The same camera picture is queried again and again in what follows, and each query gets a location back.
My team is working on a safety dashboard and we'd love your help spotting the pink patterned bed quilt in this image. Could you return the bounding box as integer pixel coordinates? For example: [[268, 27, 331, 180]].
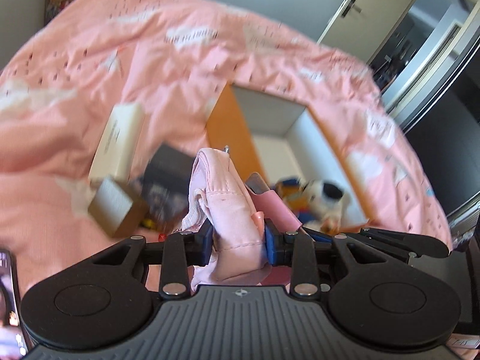
[[1, 0, 452, 293]]

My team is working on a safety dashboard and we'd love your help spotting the cream wardrobe door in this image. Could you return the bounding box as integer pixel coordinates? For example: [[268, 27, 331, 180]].
[[318, 0, 415, 63]]

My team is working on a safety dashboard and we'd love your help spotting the smartphone with dark frame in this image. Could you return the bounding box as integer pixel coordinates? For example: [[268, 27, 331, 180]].
[[0, 249, 31, 360]]

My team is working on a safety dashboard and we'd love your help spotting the white dog plush black ear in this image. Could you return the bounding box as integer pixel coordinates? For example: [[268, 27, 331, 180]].
[[301, 180, 345, 234]]

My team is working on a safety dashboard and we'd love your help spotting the dark grey small box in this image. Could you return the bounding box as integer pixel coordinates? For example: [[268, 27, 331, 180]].
[[141, 143, 194, 234]]

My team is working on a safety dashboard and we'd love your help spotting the orange cardboard box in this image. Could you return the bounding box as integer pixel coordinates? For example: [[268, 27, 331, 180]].
[[206, 84, 370, 229]]

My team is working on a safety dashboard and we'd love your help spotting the pink fabric pouch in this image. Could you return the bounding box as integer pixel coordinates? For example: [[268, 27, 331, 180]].
[[181, 145, 303, 293]]

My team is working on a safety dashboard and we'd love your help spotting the gold box with grey top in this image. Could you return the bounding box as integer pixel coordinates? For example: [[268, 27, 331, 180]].
[[88, 177, 150, 239]]

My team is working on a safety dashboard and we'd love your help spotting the cream rectangular box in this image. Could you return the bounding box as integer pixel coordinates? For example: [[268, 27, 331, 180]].
[[88, 103, 145, 185]]

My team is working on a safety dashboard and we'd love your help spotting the brown fox plush keychain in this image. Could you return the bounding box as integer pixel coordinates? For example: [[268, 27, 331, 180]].
[[273, 177, 319, 229]]

